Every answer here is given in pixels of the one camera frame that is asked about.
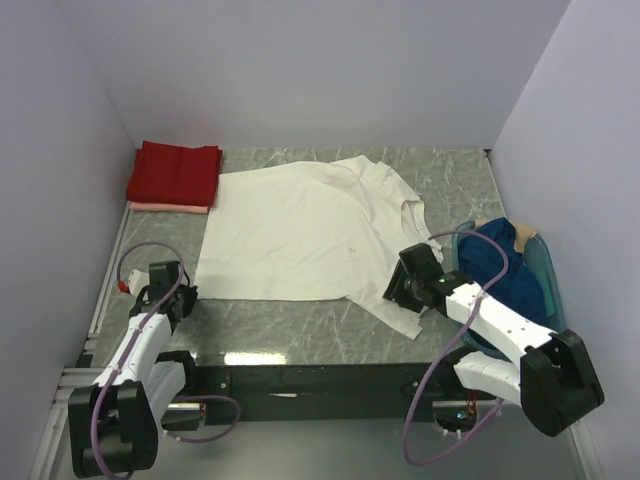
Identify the white t shirt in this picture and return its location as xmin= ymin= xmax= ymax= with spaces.
xmin=195 ymin=156 xmax=443 ymax=339

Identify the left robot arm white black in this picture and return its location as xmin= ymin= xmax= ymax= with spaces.
xmin=67 ymin=260 xmax=197 ymax=479

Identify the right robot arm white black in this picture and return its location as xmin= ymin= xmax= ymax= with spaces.
xmin=383 ymin=243 xmax=605 ymax=437

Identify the blue t shirt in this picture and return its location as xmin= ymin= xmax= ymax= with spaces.
xmin=457 ymin=217 xmax=546 ymax=351

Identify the folded pink t shirt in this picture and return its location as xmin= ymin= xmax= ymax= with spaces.
xmin=129 ymin=202 xmax=209 ymax=214

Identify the folded red t shirt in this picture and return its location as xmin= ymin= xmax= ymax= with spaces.
xmin=126 ymin=141 xmax=223 ymax=207

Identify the beige t shirt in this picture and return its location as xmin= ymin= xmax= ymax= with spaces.
xmin=475 ymin=217 xmax=537 ymax=254

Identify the teal plastic basket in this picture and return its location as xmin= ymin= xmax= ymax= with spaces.
xmin=451 ymin=220 xmax=566 ymax=332

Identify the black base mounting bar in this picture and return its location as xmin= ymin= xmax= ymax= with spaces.
xmin=162 ymin=363 xmax=429 ymax=431

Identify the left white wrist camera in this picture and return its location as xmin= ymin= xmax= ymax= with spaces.
xmin=117 ymin=269 xmax=149 ymax=296

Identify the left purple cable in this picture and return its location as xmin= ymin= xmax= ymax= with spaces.
xmin=89 ymin=241 xmax=244 ymax=479

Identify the purple cable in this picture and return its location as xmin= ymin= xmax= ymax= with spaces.
xmin=89 ymin=241 xmax=244 ymax=479
xmin=402 ymin=229 xmax=511 ymax=466

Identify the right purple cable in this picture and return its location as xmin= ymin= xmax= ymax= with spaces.
xmin=402 ymin=229 xmax=511 ymax=466

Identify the aluminium frame rail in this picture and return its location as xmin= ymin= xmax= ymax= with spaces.
xmin=54 ymin=363 xmax=584 ymax=406

